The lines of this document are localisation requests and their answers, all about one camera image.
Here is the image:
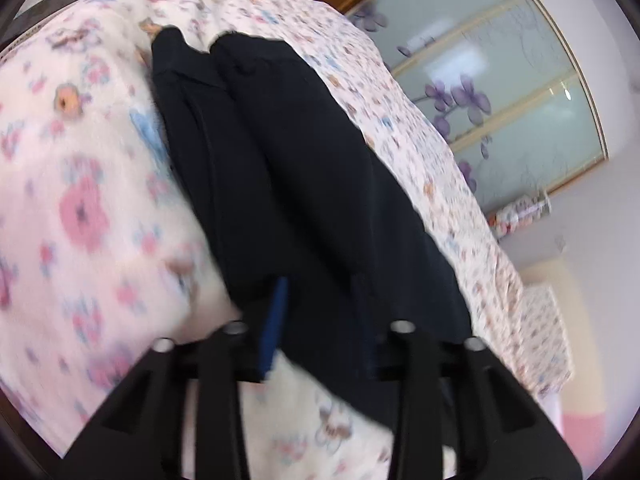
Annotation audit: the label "flower print sliding wardrobe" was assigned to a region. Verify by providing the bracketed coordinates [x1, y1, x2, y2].
[292, 0, 609, 197]

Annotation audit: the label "beige headboard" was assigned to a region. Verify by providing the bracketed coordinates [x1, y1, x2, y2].
[520, 259, 623, 413]

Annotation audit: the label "black pants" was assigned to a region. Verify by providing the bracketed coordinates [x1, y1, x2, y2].
[150, 27, 474, 431]

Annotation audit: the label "bear print fleece blanket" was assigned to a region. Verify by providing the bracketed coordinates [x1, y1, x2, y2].
[0, 0, 527, 480]

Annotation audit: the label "clear container of plush toys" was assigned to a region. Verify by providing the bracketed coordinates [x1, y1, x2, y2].
[487, 194, 552, 236]

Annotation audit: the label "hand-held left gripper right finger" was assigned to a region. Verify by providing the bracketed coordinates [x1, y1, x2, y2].
[356, 319, 584, 480]

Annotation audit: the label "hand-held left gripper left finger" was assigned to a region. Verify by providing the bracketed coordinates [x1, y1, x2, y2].
[59, 276, 290, 480]

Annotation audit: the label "dark grey board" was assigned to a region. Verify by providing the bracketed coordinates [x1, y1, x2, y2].
[0, 0, 99, 52]

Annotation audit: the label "bear print pillow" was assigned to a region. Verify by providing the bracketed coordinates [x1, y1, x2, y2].
[520, 284, 574, 393]

